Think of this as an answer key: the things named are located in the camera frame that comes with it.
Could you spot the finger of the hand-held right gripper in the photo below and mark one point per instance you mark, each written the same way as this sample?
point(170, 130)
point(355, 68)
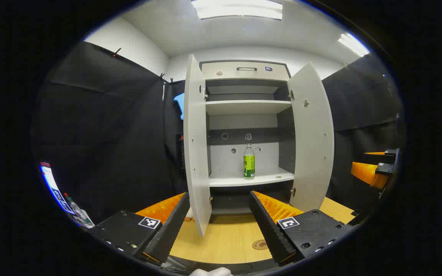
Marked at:
point(365, 172)
point(382, 153)

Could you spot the grey cabinet drawer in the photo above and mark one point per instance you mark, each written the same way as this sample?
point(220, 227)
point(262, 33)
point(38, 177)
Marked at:
point(228, 71)

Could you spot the black backdrop cloth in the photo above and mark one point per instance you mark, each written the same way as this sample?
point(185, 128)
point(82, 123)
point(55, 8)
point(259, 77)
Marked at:
point(109, 134)

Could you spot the grey cabinet door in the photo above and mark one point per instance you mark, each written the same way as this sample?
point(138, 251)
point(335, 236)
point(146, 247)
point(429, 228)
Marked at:
point(313, 145)
point(196, 153)

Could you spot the computer monitor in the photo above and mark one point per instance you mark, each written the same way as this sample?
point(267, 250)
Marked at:
point(54, 188)

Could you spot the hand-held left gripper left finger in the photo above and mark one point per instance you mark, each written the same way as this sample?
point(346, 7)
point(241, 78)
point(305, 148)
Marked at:
point(171, 226)

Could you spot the round cork coaster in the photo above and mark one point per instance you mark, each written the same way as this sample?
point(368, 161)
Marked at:
point(259, 244)

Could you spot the green label plastic bottle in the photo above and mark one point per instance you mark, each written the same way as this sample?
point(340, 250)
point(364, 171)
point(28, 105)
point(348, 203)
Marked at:
point(249, 165)

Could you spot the small ceiling light panel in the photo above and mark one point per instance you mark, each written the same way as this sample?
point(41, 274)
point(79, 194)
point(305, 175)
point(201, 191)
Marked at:
point(353, 44)

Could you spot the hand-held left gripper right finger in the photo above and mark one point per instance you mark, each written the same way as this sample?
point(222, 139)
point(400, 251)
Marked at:
point(269, 226)

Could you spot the grey cabinet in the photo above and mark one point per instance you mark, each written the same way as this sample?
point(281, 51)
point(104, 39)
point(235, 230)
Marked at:
point(244, 107)

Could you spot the large ceiling light panel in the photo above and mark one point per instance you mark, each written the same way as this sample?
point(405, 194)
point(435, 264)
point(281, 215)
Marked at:
point(238, 9)

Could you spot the small clear bottle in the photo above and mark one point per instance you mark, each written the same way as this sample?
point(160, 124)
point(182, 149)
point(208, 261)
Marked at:
point(77, 211)

